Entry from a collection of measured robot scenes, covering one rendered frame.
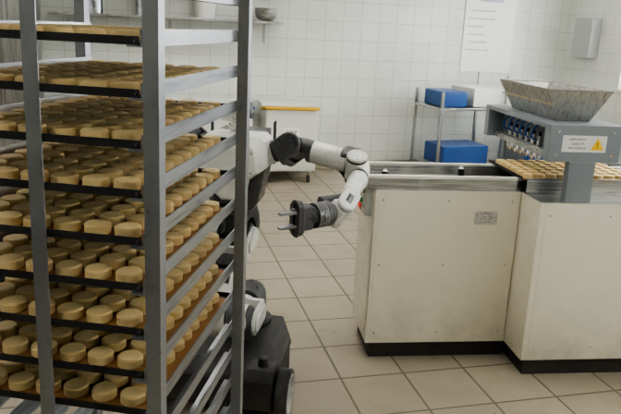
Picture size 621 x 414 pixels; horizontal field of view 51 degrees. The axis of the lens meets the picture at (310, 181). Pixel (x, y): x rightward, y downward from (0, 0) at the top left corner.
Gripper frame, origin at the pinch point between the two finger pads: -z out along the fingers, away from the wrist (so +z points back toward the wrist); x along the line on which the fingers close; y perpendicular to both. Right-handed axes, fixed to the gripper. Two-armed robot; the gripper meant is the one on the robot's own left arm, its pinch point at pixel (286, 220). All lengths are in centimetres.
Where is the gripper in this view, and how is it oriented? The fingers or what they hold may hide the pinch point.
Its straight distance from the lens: 216.5
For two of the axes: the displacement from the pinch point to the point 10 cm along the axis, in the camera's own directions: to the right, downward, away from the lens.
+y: 5.9, 2.1, -7.8
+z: 8.0, -1.0, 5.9
